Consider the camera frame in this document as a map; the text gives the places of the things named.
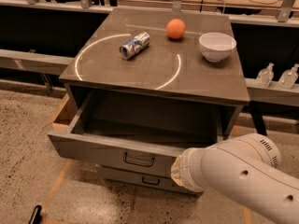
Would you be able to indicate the foam-covered gripper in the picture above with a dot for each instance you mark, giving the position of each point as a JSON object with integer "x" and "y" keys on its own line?
{"x": 186, "y": 168}

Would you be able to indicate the grey top drawer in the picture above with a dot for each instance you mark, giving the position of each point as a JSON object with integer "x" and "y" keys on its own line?
{"x": 145, "y": 124}

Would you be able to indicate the grey drawer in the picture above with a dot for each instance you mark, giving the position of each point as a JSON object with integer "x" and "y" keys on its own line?
{"x": 145, "y": 124}
{"x": 134, "y": 178}

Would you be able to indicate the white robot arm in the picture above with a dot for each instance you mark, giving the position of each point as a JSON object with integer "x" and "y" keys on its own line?
{"x": 245, "y": 170}

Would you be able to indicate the grey drawer cabinet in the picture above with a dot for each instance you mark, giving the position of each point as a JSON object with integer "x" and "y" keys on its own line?
{"x": 176, "y": 67}

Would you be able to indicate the cardboard box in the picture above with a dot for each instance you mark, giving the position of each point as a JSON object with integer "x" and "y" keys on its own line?
{"x": 62, "y": 115}

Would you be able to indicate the white bowl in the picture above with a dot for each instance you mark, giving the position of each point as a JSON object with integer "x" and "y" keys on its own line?
{"x": 216, "y": 47}

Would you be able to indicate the clear plastic bottle left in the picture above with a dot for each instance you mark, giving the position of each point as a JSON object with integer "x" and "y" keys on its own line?
{"x": 265, "y": 76}

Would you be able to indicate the clear plastic bottle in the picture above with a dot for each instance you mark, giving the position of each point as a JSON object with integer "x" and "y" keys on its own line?
{"x": 265, "y": 76}
{"x": 289, "y": 77}

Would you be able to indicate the crushed silver soda can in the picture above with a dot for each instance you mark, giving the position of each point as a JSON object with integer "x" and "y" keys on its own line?
{"x": 132, "y": 47}

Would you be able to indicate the orange fruit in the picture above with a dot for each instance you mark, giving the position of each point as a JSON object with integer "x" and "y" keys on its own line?
{"x": 175, "y": 29}

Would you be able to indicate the black object on floor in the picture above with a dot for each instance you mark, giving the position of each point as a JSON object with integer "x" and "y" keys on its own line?
{"x": 36, "y": 217}

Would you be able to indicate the clear plastic bottle right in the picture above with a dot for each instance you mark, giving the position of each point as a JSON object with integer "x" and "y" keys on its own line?
{"x": 289, "y": 77}

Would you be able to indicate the black top drawer handle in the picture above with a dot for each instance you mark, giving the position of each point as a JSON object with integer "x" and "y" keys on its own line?
{"x": 138, "y": 162}

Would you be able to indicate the black drawer handle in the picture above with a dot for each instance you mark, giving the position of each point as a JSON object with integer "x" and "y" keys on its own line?
{"x": 150, "y": 181}
{"x": 138, "y": 162}

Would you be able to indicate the grey metal rail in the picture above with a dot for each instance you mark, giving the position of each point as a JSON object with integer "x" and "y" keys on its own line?
{"x": 33, "y": 62}

